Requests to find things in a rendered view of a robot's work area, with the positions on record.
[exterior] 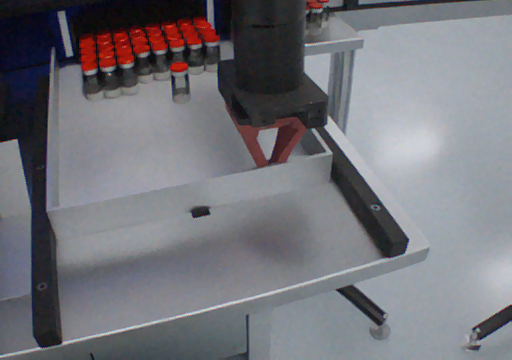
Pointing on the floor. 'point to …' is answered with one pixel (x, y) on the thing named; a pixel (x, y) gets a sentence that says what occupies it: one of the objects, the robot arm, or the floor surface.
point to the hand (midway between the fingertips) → (270, 168)
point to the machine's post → (258, 335)
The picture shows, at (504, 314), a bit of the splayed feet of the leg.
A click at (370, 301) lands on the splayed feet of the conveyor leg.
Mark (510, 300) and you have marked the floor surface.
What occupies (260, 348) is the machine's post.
